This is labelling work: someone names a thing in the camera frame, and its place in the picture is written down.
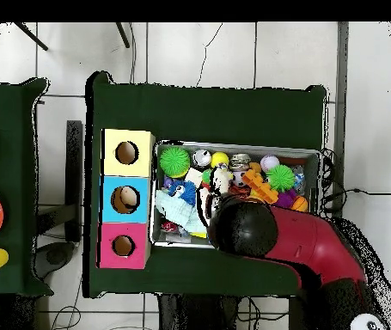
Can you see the green spiky ball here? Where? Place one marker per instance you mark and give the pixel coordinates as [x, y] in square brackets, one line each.
[281, 177]
[174, 161]

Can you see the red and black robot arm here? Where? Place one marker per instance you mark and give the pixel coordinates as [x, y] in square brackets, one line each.
[305, 237]

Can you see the wooden box with three holes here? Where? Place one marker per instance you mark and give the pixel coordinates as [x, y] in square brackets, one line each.
[144, 169]

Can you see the clear mesh bin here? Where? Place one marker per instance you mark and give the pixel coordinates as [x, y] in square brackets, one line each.
[174, 240]

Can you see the blue fuzzy toy with eyes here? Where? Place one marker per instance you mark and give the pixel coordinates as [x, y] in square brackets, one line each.
[181, 191]

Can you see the yellow ball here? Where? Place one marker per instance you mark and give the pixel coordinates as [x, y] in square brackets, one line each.
[220, 159]

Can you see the mint green cloth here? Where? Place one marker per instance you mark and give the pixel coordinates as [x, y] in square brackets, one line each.
[180, 213]

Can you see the orange plastic comb toy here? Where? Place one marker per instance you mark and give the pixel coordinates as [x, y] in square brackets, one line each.
[260, 187]

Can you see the dark green tablecloth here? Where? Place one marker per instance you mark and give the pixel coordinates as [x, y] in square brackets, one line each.
[16, 172]
[202, 117]

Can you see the white baseball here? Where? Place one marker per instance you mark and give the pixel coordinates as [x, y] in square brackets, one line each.
[270, 163]

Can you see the small orange basketball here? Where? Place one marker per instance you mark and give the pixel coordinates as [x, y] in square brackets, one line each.
[299, 204]

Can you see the black tripod leg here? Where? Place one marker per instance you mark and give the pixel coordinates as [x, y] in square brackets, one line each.
[123, 34]
[30, 36]

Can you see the grey floor strip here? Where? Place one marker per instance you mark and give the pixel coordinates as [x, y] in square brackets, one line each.
[342, 103]

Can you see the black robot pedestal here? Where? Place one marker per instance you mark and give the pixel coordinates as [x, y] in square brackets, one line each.
[195, 316]

